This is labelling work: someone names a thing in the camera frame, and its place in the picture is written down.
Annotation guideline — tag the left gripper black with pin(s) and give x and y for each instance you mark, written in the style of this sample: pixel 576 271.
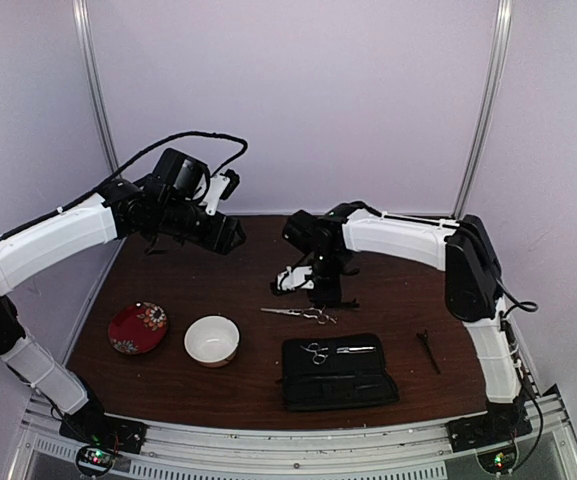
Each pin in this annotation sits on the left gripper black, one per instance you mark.
pixel 218 239

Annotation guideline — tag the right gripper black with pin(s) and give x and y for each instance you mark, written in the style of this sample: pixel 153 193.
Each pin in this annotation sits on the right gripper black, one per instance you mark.
pixel 334 294

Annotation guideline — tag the silver straight scissors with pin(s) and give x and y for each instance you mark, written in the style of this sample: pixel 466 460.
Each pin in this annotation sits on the silver straight scissors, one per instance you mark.
pixel 319 315

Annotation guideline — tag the silver thinning scissors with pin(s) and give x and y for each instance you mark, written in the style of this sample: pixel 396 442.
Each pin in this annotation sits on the silver thinning scissors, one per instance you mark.
pixel 320 354

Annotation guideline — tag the black zip tool case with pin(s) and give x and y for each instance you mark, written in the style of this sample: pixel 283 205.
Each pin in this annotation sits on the black zip tool case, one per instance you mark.
pixel 342 382

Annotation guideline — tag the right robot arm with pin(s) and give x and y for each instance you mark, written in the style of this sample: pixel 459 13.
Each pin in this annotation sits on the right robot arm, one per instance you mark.
pixel 474 292

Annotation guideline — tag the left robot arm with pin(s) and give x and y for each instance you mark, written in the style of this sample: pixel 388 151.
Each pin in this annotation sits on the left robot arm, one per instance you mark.
pixel 179 199

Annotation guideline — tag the black hair clip centre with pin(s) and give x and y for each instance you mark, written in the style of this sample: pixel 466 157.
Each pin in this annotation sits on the black hair clip centre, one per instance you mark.
pixel 351 304

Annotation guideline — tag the black hair clip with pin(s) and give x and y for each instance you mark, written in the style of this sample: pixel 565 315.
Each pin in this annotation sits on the black hair clip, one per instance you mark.
pixel 423 337
pixel 351 304

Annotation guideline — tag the black hair clip right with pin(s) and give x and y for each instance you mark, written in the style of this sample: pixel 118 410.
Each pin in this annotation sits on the black hair clip right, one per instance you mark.
pixel 423 337

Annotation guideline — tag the white ceramic bowl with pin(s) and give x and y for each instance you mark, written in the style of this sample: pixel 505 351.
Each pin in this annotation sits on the white ceramic bowl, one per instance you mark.
pixel 212 341

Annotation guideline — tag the red floral plate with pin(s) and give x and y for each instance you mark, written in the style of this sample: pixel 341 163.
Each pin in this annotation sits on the red floral plate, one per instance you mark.
pixel 138 328

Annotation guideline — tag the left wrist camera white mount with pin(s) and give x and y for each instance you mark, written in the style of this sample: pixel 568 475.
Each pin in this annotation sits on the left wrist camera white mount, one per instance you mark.
pixel 222 185

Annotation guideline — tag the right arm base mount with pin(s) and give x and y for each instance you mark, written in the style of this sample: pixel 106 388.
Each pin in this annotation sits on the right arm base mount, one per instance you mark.
pixel 492 435

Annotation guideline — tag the aluminium front rail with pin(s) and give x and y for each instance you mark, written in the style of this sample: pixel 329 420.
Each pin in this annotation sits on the aluminium front rail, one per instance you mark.
pixel 420 450

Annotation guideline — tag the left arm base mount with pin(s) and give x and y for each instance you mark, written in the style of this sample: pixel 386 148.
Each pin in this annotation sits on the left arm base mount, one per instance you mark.
pixel 104 440

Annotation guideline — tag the left aluminium frame post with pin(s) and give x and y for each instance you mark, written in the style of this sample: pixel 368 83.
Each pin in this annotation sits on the left aluminium frame post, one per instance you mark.
pixel 86 43

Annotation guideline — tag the aluminium frame post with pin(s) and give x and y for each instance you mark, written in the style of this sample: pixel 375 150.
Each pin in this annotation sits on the aluminium frame post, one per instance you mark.
pixel 495 69
pixel 86 43

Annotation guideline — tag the right aluminium frame post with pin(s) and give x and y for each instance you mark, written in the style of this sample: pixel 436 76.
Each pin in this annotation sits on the right aluminium frame post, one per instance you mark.
pixel 495 69

